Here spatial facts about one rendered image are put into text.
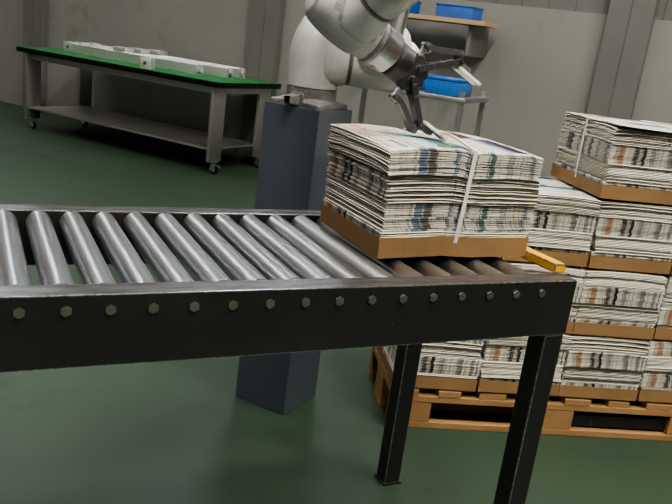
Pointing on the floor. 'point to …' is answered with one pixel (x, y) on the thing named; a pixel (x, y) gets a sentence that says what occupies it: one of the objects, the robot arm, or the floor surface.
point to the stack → (590, 295)
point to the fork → (619, 420)
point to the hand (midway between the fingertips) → (457, 108)
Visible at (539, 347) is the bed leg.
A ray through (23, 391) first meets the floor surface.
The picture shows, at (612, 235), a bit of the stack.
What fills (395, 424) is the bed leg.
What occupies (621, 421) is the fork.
